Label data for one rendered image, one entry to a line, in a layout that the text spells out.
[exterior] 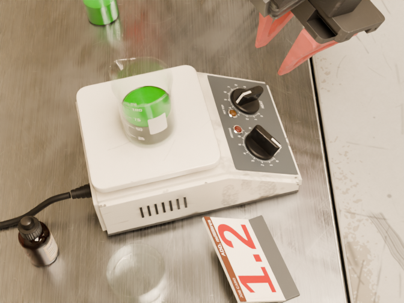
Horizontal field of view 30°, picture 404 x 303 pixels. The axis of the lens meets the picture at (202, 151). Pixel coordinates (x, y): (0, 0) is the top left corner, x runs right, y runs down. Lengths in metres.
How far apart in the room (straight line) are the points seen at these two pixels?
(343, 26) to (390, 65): 0.24
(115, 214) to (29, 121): 0.19
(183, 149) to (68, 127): 0.18
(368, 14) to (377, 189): 0.19
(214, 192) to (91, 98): 0.15
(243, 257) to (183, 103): 0.16
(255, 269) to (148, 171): 0.13
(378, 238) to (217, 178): 0.17
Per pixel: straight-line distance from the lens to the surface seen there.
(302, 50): 0.66
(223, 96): 0.75
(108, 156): 0.69
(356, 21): 0.65
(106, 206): 0.69
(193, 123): 0.70
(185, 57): 0.87
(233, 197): 0.73
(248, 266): 0.70
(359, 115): 0.82
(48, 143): 0.82
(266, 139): 0.72
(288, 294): 0.71
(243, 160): 0.71
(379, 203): 0.77
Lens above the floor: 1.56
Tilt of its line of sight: 57 degrees down
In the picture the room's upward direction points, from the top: 6 degrees counter-clockwise
